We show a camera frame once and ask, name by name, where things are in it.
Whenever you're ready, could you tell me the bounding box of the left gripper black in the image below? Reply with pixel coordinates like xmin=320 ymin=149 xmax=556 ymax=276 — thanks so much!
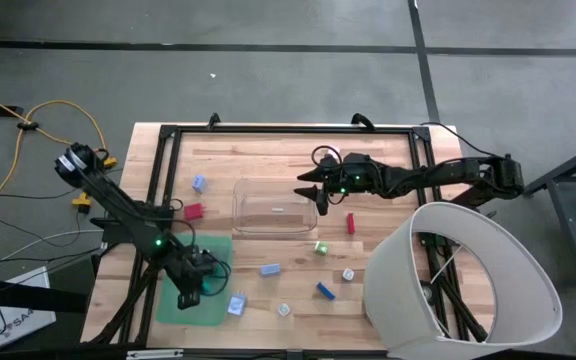
xmin=167 ymin=244 xmax=222 ymax=311

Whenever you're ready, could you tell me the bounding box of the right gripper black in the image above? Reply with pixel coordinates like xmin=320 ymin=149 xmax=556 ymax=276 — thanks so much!
xmin=293 ymin=153 xmax=373 ymax=216

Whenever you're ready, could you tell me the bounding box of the blue plastic bar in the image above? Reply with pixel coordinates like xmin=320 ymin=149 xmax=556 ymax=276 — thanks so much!
xmin=315 ymin=281 xmax=337 ymax=302

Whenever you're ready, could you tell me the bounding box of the teal translucent tray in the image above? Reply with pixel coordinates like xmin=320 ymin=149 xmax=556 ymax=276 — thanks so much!
xmin=155 ymin=232 xmax=234 ymax=328

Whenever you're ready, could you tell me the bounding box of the clear plastic bin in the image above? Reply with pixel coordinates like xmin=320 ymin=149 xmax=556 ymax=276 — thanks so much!
xmin=231 ymin=178 xmax=319 ymax=236

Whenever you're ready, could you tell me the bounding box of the dark red block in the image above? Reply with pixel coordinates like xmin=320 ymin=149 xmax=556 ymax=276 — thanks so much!
xmin=183 ymin=202 xmax=206 ymax=222

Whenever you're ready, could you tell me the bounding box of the white lamp shade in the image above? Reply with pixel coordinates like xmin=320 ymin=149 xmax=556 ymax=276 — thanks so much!
xmin=362 ymin=201 xmax=564 ymax=360

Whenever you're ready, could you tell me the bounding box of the black metal beam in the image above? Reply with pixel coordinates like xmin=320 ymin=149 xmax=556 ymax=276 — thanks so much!
xmin=0 ymin=274 xmax=89 ymax=315

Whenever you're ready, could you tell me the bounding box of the white printed box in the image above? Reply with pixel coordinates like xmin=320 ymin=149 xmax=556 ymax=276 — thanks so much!
xmin=0 ymin=266 xmax=58 ymax=351

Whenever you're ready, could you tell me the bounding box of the black metal stand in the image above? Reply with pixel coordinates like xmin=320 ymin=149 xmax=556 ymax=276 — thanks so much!
xmin=517 ymin=135 xmax=576 ymax=290

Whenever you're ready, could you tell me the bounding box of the right gripper cable loop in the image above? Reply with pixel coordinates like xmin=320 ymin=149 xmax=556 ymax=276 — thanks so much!
xmin=311 ymin=145 xmax=342 ymax=169

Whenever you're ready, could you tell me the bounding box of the gripper cable loop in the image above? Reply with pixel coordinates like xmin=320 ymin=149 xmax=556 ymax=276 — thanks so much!
xmin=167 ymin=198 xmax=233 ymax=297
xmin=311 ymin=145 xmax=342 ymax=169

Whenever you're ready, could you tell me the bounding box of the left gripper cable loop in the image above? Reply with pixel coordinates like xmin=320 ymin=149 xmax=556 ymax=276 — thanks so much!
xmin=167 ymin=198 xmax=233 ymax=297

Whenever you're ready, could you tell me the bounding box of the silver metal bracket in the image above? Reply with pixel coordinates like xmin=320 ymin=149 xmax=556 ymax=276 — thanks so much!
xmin=125 ymin=348 xmax=185 ymax=360

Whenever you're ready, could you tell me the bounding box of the yellow extension cable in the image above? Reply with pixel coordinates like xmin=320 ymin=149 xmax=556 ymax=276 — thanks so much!
xmin=0 ymin=84 xmax=94 ymax=232
xmin=17 ymin=98 xmax=119 ymax=169

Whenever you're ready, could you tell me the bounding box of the white cable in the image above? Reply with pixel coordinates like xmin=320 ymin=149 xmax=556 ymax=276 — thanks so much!
xmin=0 ymin=228 xmax=107 ymax=276

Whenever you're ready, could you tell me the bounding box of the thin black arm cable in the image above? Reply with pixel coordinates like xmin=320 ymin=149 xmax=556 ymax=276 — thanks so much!
xmin=419 ymin=121 xmax=502 ymax=159

